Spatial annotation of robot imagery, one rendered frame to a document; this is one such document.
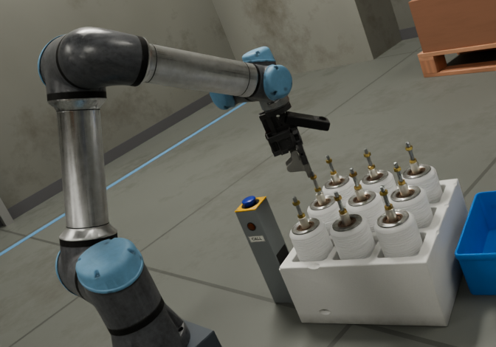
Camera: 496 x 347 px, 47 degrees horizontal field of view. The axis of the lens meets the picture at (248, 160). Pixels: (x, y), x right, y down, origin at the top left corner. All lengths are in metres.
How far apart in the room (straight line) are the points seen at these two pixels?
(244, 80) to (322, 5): 3.05
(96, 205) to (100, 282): 0.19
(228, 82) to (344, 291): 0.60
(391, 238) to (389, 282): 0.11
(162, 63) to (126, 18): 3.42
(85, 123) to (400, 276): 0.77
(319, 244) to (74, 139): 0.66
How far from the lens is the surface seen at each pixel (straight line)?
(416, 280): 1.37
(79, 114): 1.17
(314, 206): 1.57
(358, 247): 1.41
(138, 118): 4.44
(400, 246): 1.37
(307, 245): 1.46
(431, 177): 1.55
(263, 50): 1.41
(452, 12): 3.08
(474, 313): 1.46
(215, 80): 1.17
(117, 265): 1.06
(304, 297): 1.53
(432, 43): 3.21
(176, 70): 1.12
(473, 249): 1.57
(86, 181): 1.18
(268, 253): 1.61
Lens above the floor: 0.90
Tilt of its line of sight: 18 degrees down
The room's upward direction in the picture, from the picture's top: 23 degrees counter-clockwise
